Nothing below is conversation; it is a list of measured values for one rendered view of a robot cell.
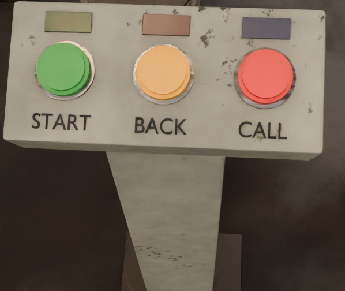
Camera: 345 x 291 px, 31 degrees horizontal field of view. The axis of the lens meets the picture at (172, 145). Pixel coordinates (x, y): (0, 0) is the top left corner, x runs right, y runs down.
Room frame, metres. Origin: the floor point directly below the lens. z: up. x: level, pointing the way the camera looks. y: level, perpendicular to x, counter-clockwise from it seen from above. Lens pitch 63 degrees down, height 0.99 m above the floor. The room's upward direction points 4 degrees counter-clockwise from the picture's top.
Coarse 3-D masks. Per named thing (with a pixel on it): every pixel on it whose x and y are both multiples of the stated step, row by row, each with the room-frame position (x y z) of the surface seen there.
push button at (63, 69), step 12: (48, 48) 0.28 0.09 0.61; (60, 48) 0.28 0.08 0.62; (72, 48) 0.28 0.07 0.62; (48, 60) 0.27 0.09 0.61; (60, 60) 0.27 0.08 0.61; (72, 60) 0.27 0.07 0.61; (84, 60) 0.27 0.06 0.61; (36, 72) 0.27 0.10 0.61; (48, 72) 0.26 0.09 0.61; (60, 72) 0.26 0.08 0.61; (72, 72) 0.26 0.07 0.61; (84, 72) 0.26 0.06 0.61; (48, 84) 0.25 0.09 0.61; (60, 84) 0.25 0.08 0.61; (72, 84) 0.25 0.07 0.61; (84, 84) 0.25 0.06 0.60
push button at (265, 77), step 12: (252, 60) 0.26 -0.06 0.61; (264, 60) 0.26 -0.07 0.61; (276, 60) 0.25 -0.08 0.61; (240, 72) 0.25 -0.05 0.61; (252, 72) 0.25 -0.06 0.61; (264, 72) 0.25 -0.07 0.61; (276, 72) 0.25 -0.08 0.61; (288, 72) 0.24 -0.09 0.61; (240, 84) 0.24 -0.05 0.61; (252, 84) 0.24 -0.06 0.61; (264, 84) 0.24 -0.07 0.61; (276, 84) 0.24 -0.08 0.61; (288, 84) 0.24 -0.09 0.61; (252, 96) 0.23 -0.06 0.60; (264, 96) 0.23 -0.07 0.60; (276, 96) 0.23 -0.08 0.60
